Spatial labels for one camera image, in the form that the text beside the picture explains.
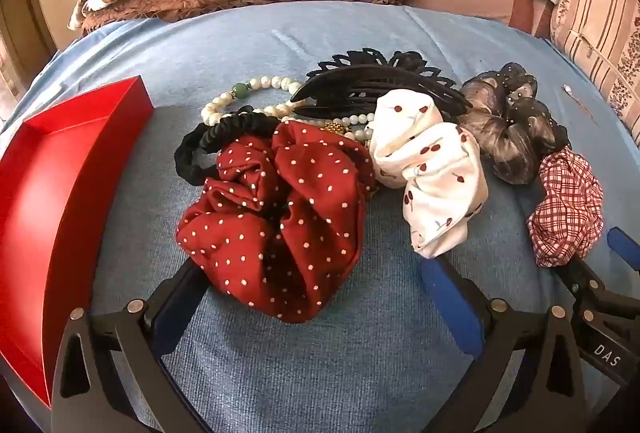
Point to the grey sheer scrunchie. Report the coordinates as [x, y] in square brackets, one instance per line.
[505, 133]

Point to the red plaid scrunchie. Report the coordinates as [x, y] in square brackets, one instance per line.
[565, 208]

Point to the striped floral pillow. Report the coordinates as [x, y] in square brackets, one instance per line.
[600, 23]

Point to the white cherry print scrunchie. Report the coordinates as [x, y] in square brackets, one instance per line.
[435, 178]

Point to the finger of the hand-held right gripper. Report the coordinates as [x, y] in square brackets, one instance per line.
[595, 308]
[622, 245]

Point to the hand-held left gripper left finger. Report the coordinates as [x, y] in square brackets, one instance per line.
[167, 330]

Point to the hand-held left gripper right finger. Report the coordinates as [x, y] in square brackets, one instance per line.
[450, 308]

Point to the red polka dot scrunchie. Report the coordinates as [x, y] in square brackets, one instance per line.
[300, 223]

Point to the black hair claw clip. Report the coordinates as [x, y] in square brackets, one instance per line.
[360, 83]

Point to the red tray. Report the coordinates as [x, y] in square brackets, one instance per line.
[30, 213]

